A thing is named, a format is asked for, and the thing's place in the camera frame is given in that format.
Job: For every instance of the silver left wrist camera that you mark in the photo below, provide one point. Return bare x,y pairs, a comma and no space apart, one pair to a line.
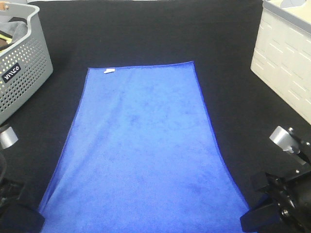
7,136

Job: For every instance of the white plastic storage crate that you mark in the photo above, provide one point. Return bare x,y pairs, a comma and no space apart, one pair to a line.
282,53

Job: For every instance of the grey cloth in basket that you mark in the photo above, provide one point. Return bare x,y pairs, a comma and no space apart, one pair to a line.
17,29

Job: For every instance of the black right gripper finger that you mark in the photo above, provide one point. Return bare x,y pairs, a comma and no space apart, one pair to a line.
259,182
257,219

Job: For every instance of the grey perforated plastic basket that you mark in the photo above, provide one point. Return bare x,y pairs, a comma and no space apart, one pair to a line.
25,65

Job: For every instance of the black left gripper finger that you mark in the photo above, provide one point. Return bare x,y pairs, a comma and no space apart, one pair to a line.
18,218

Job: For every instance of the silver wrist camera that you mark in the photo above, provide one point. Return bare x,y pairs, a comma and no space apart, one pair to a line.
285,140
7,136

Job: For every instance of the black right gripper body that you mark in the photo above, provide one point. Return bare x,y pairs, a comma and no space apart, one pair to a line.
292,193

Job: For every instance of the blue microfibre towel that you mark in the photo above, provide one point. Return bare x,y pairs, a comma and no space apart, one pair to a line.
141,157

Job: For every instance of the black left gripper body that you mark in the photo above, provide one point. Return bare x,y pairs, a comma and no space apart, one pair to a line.
10,190

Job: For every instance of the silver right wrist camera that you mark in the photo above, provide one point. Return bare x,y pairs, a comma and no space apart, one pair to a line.
285,140

